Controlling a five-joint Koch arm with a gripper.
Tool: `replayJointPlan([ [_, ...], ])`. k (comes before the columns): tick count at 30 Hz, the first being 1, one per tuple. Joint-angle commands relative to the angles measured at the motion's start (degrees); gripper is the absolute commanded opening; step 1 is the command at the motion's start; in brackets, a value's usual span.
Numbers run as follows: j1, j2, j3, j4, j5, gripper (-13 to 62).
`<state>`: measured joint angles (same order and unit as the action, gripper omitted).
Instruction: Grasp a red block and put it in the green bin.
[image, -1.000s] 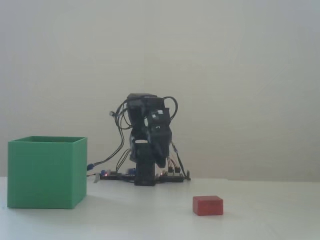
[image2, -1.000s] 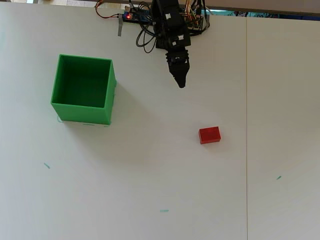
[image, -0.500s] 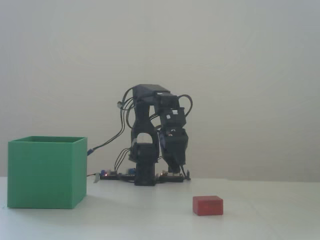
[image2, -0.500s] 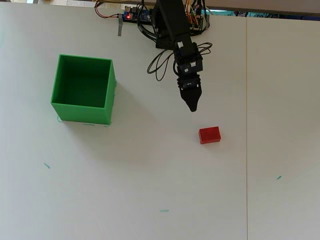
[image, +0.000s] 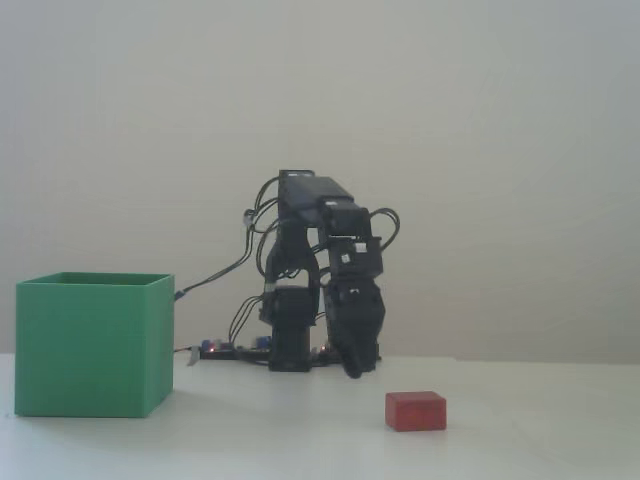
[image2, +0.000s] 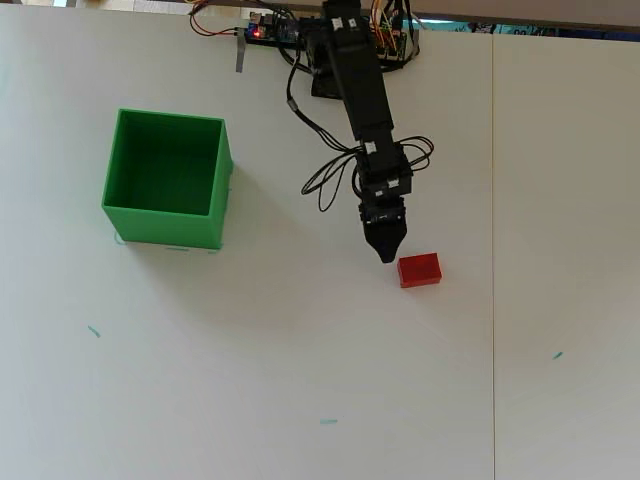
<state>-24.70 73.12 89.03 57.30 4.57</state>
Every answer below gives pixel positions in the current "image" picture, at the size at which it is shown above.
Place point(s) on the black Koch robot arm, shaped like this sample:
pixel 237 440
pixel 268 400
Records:
pixel 305 195

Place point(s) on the grey tape strip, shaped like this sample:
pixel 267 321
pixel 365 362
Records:
pixel 192 357

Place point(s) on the red rectangular block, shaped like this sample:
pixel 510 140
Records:
pixel 415 412

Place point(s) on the blue circuit board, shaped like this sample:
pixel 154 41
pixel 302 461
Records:
pixel 225 352

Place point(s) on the green square plastic bin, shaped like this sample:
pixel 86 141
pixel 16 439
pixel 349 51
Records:
pixel 80 350

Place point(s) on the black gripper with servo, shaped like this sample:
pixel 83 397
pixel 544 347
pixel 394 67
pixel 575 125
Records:
pixel 355 260

